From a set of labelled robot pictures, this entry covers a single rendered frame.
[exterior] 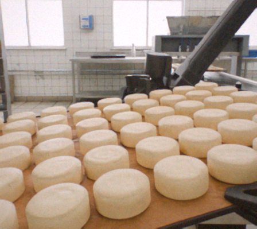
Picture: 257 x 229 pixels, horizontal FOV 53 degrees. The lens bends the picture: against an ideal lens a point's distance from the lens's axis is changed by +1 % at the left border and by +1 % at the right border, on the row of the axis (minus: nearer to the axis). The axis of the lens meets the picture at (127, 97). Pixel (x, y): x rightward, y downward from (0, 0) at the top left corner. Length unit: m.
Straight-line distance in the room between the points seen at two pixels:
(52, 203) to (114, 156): 0.09
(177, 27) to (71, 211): 1.97
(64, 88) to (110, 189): 5.10
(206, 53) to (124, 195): 0.57
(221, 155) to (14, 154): 0.24
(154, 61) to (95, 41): 4.50
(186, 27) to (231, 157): 1.90
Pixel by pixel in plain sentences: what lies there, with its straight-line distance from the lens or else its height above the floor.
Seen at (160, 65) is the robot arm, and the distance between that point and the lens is 0.69.
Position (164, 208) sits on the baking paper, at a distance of 0.24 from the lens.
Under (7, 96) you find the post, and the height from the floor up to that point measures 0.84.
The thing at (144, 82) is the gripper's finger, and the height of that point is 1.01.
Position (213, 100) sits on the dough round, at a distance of 0.48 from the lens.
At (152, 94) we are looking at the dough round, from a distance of 0.55.
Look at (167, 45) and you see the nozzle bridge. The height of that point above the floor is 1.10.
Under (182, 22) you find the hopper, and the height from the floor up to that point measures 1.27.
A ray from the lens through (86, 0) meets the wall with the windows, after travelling 5.24.
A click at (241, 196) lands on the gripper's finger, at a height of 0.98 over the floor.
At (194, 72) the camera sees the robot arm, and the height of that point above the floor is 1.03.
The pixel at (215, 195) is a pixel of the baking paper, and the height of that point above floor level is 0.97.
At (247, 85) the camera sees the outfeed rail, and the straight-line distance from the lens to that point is 1.64.
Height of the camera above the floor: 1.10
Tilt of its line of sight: 11 degrees down
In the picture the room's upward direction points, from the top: straight up
